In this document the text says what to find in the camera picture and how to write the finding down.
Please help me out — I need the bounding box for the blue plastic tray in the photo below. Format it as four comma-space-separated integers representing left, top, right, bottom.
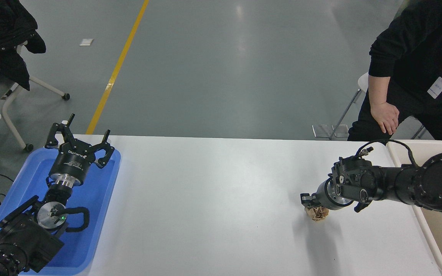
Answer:
0, 147, 122, 276

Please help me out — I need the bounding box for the white chair with metal legs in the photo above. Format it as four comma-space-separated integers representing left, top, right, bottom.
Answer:
328, 72, 369, 139

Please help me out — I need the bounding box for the standing person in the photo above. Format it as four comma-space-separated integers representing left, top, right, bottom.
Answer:
347, 0, 442, 141

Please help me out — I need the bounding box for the person's right hand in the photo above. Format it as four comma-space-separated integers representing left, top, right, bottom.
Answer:
370, 100, 400, 135

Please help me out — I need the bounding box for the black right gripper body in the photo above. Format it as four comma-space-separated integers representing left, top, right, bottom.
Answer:
314, 179, 336, 210

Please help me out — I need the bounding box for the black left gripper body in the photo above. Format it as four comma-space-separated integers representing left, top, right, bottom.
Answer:
48, 142, 96, 181

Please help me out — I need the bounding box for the metal floor plate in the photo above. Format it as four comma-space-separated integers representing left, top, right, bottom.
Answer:
332, 124, 350, 138
312, 124, 332, 138

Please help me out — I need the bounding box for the tan paper ball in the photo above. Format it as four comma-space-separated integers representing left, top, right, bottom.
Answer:
305, 206, 329, 222

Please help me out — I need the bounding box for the seated person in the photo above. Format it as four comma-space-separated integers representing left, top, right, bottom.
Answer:
0, 0, 47, 96

